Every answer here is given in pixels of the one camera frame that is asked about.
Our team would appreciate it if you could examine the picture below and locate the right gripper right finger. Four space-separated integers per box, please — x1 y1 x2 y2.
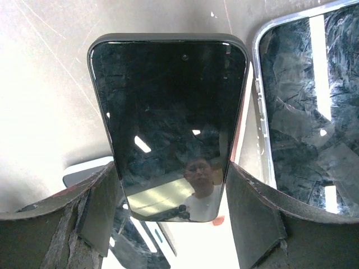
226 162 358 268

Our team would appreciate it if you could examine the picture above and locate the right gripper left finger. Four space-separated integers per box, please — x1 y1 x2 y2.
1 162 120 268

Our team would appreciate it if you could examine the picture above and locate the light blue phone case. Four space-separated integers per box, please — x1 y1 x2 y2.
62 156 177 269

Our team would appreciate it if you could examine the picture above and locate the black phone case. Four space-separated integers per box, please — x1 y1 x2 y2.
88 33 249 222

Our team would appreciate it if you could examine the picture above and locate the clear phone case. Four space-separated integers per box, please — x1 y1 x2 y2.
251 0 359 218

